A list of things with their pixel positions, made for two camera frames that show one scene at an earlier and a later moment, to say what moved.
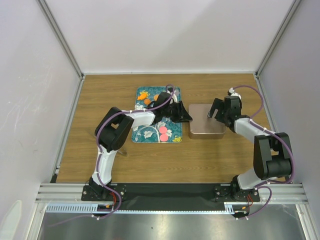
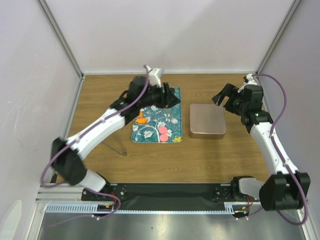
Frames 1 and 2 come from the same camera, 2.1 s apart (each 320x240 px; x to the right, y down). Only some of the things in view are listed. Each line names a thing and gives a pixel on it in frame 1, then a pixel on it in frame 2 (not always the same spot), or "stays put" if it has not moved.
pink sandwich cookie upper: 163,129 stays put
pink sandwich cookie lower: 163,137 stays put
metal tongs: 123,152 stays put
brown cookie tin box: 214,136 stays put
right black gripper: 217,104 to 228,90
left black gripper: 182,115 to 167,99
